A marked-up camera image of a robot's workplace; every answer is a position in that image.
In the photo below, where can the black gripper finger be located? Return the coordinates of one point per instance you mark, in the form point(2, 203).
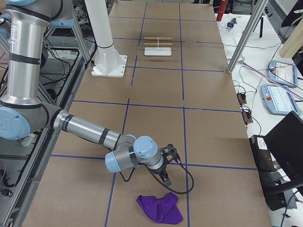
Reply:
point(166, 181)

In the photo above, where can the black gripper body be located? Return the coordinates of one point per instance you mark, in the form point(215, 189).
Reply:
point(159, 170)

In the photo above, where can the purple towel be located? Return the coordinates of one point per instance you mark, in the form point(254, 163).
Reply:
point(162, 210)

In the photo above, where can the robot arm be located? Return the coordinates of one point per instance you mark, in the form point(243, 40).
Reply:
point(22, 113)

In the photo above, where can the white towel rack base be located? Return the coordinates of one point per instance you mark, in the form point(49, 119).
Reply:
point(157, 51)

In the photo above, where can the wooden rack bar lower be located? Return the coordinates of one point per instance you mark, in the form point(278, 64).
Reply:
point(158, 44)

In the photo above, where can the wooden rack bar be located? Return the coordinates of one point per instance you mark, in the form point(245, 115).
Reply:
point(158, 44)
point(158, 38)

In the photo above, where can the wooden rack bar upper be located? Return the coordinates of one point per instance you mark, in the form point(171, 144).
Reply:
point(158, 38)

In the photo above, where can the black monitor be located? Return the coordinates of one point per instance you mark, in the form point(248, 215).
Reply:
point(285, 142)

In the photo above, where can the teach pendant near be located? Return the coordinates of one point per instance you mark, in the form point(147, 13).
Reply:
point(277, 100)

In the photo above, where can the teach pendant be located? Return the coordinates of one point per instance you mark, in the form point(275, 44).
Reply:
point(283, 73)
point(277, 100)

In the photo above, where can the reacher grabber stick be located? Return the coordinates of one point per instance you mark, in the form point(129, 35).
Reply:
point(270, 79)

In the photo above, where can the teach pendant far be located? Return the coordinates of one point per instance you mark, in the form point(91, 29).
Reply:
point(283, 73)

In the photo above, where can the folded dark umbrella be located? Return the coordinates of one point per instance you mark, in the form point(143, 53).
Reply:
point(231, 23)

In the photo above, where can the red bottle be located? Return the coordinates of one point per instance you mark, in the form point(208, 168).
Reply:
point(221, 10)

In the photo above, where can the black tripod leg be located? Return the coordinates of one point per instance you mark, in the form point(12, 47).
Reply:
point(261, 27)

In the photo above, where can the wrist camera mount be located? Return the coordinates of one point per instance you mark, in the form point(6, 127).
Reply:
point(169, 154)

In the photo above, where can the white column pedestal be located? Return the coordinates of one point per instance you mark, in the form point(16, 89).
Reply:
point(108, 62)

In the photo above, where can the aluminium frame post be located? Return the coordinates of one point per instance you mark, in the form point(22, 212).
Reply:
point(252, 22)

